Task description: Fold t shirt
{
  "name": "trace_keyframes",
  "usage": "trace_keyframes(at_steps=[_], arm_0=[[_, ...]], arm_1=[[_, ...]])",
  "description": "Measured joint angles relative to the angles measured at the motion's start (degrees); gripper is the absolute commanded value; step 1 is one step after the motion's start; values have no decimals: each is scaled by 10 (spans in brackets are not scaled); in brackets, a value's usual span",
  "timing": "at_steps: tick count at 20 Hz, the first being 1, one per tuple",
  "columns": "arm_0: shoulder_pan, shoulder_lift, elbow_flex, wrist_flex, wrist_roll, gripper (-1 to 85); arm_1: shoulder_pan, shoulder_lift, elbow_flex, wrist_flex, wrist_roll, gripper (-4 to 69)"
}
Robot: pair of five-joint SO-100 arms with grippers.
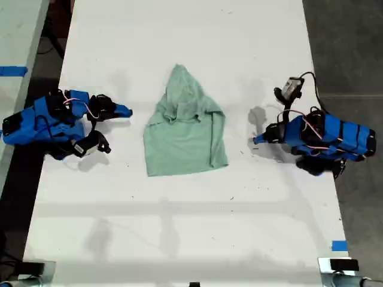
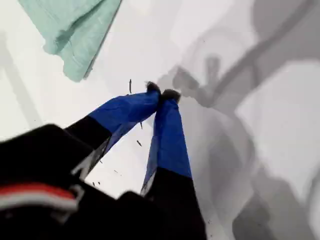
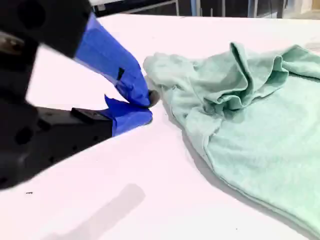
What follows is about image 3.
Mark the white metal frame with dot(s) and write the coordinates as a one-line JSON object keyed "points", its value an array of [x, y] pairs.
{"points": [[140, 7]]}

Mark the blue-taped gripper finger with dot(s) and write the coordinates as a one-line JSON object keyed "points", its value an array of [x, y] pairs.
{"points": [[107, 57], [130, 117]]}

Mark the pale green T-shirt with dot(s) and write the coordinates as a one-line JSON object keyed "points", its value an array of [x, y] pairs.
{"points": [[250, 150]]}

